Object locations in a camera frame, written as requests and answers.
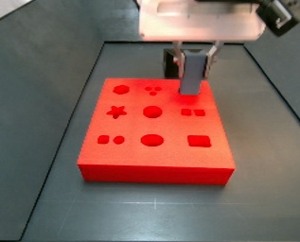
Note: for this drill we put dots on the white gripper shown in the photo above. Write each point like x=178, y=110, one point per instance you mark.
x=192, y=21

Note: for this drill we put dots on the red shape sorting board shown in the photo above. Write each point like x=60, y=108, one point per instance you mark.
x=153, y=135

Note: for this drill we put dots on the black curved stand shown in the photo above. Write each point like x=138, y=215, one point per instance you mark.
x=170, y=66

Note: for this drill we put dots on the blue arch block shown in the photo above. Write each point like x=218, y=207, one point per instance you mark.
x=193, y=72

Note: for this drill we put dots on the black cable connector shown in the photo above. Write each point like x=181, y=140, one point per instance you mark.
x=280, y=15

